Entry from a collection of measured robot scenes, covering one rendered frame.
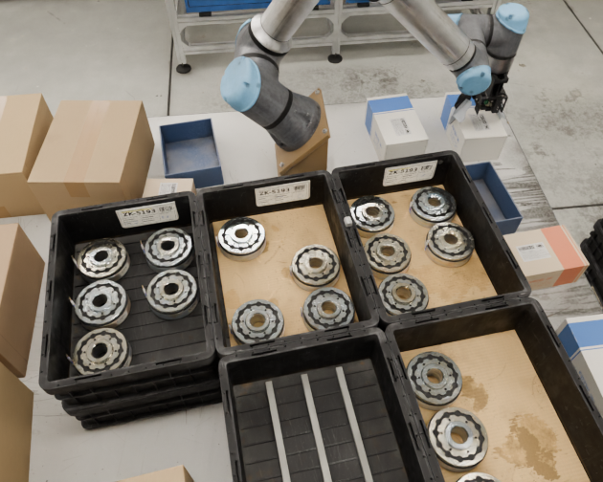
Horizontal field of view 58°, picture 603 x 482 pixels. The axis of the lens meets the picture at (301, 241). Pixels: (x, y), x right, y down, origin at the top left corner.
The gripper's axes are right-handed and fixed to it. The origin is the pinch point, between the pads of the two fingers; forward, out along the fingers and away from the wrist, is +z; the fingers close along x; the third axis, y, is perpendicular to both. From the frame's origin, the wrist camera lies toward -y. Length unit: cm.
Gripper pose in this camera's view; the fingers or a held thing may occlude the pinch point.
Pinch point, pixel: (473, 120)
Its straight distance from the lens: 166.5
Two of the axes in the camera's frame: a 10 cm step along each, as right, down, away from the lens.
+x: 9.9, -0.9, 0.7
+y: 1.1, 8.0, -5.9
